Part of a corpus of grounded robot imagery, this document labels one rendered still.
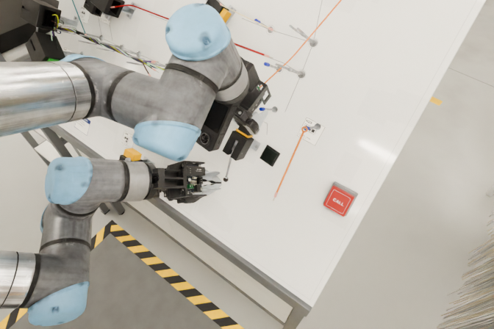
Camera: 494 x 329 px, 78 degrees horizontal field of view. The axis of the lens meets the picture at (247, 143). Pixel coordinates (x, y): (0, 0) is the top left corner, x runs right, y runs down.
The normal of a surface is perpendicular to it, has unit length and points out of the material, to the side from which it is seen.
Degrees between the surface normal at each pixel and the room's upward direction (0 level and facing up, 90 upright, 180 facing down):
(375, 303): 0
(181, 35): 28
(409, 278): 0
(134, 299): 0
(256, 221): 52
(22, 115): 94
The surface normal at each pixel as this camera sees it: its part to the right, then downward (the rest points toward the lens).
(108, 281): 0.01, -0.65
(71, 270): 0.70, -0.59
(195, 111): 0.70, 0.17
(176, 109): 0.24, -0.07
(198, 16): -0.22, -0.26
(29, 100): 0.93, -0.01
